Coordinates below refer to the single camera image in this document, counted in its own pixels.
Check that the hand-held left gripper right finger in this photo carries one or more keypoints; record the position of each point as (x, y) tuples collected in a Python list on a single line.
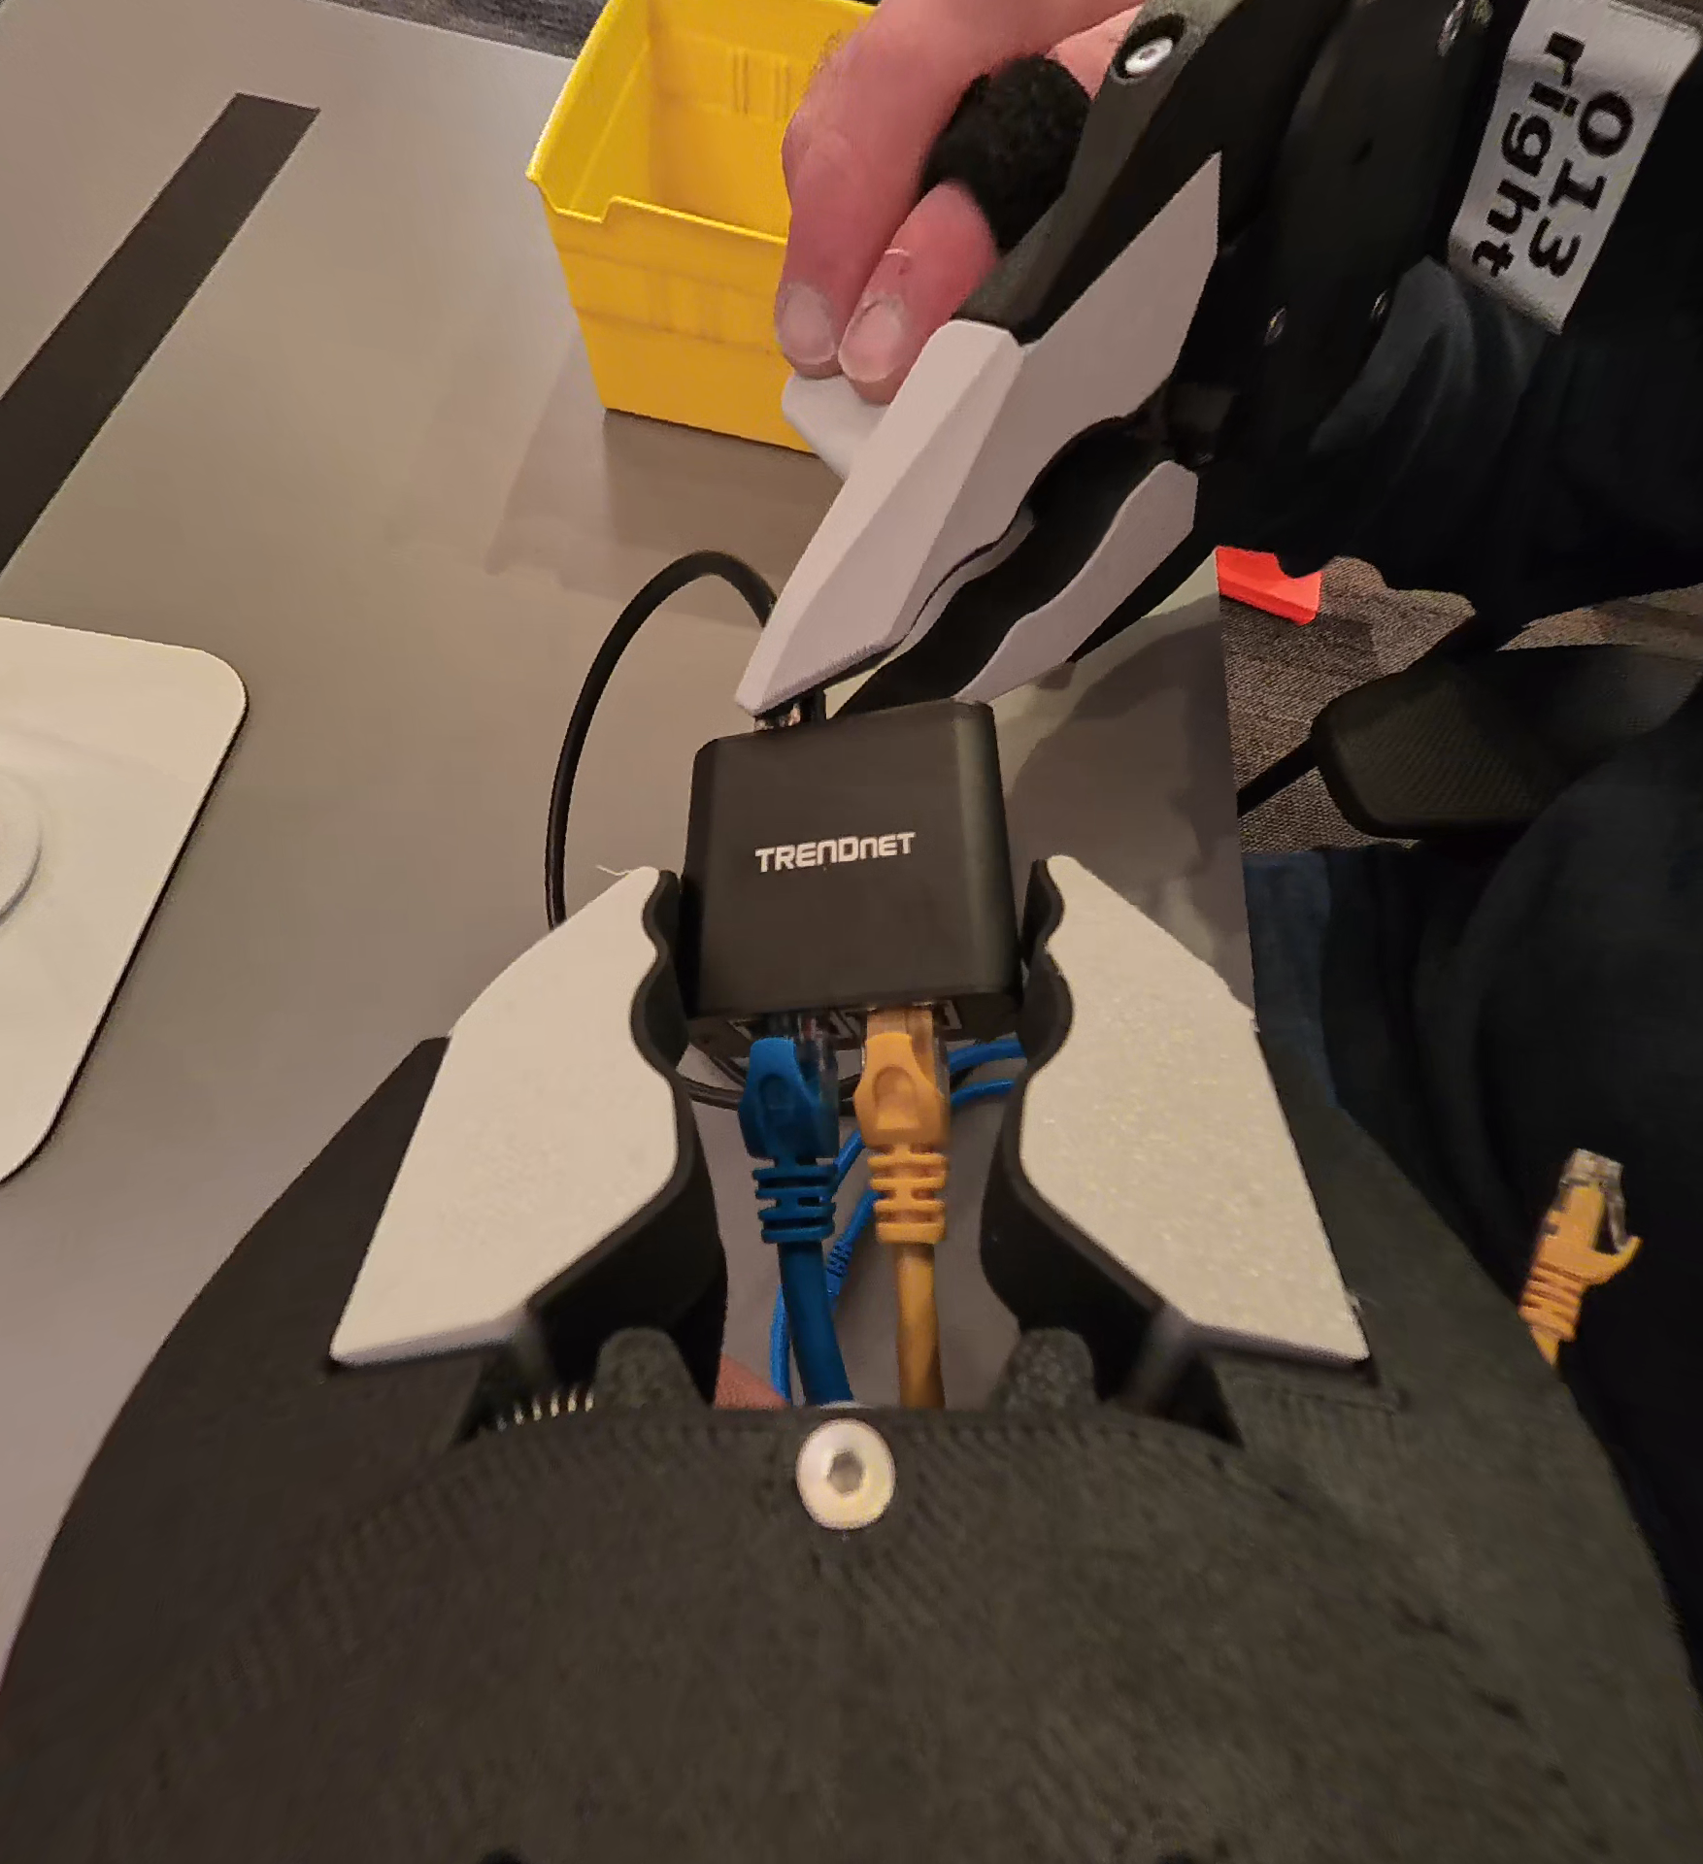
[(1173, 1149)]

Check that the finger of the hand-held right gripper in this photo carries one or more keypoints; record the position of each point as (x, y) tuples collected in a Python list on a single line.
[(1114, 582), (938, 480)]

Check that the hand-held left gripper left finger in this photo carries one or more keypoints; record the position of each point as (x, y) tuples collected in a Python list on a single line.
[(547, 1149)]

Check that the yellow plastic bin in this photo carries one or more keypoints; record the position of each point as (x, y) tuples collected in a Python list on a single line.
[(662, 292)]

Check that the black ethernet splitter box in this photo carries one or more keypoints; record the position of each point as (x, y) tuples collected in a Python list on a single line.
[(852, 903)]

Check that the person's left hand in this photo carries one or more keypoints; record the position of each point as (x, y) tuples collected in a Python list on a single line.
[(750, 1390)]

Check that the person's right hand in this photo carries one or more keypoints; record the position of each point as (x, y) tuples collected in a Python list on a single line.
[(866, 145)]

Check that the orange traffic cone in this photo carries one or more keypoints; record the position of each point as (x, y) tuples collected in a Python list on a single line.
[(1267, 582)]

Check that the person's leg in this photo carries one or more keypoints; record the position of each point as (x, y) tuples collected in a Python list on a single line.
[(1296, 961)]

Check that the black mesh chair armrest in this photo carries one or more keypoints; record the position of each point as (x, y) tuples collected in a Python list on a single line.
[(1492, 728)]

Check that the instruction sheet stand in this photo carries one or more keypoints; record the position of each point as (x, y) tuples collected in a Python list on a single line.
[(65, 873)]

